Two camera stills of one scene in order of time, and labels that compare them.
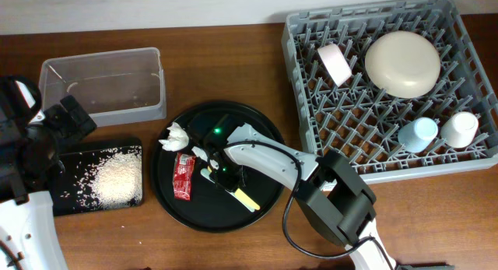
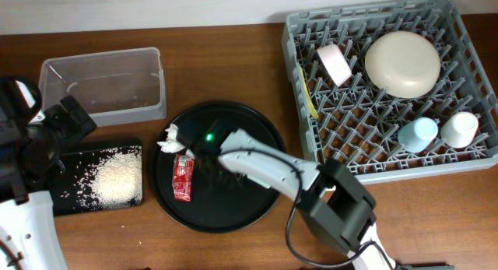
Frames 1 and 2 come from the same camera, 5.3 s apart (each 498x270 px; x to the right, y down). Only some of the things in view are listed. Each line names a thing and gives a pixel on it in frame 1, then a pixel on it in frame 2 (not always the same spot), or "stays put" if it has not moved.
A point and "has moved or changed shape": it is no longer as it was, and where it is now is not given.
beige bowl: (403, 64) stays put
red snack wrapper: (183, 176) stays put
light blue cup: (415, 135) stays put
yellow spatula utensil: (243, 195) to (311, 106)
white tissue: (177, 138) has moved or changed shape
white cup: (459, 131) stays put
